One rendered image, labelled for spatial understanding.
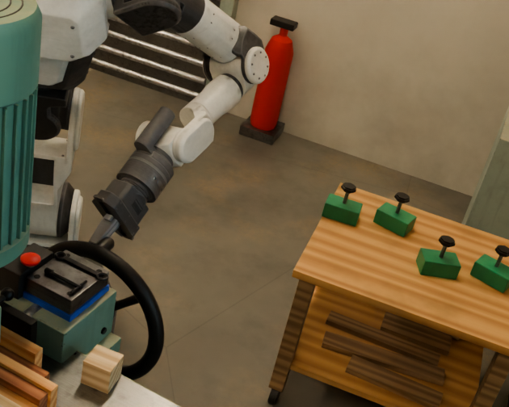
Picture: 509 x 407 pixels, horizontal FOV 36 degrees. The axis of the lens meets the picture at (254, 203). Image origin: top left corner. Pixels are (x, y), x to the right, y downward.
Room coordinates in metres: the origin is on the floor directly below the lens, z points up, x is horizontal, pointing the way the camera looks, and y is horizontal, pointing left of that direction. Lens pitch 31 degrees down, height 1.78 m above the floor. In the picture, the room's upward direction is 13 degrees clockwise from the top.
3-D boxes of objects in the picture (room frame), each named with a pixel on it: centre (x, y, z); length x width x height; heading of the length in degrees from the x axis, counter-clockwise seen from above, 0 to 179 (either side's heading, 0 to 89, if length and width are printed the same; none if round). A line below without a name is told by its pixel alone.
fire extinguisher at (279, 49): (3.65, 0.05, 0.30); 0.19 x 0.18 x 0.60; 167
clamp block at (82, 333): (0.95, 0.27, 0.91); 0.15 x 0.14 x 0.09; 70
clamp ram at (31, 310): (0.88, 0.30, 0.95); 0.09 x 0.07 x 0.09; 70
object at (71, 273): (0.96, 0.28, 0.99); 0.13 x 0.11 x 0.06; 70
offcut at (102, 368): (0.85, 0.16, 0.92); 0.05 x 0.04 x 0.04; 78
